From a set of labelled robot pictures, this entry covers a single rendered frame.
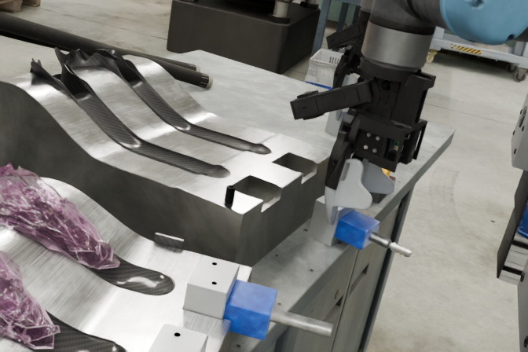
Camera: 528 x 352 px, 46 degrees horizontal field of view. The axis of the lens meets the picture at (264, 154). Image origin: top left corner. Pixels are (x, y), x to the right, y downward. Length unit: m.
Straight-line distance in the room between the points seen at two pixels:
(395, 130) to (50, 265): 0.40
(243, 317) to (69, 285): 0.15
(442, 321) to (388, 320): 0.20
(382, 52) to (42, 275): 0.42
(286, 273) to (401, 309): 1.53
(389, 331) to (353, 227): 1.35
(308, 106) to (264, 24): 3.91
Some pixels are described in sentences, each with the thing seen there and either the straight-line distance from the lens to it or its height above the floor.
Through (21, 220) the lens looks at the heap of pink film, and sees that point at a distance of 0.60.
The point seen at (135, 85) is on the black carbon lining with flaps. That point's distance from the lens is 0.93.
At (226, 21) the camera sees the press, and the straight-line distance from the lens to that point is 4.78.
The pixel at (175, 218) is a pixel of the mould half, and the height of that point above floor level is 0.85.
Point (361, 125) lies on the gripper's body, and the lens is 0.75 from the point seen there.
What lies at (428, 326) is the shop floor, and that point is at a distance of 2.23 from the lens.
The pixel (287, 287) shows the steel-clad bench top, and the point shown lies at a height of 0.80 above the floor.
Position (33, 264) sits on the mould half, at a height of 0.88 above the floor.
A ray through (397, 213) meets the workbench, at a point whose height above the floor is 0.59.
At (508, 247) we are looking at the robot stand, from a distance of 1.03.
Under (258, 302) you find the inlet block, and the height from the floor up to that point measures 0.87.
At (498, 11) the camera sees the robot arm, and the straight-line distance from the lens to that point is 0.62.
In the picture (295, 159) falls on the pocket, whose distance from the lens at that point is 0.85.
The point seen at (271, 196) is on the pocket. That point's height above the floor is 0.87.
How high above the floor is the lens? 1.19
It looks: 22 degrees down
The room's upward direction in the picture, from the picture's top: 11 degrees clockwise
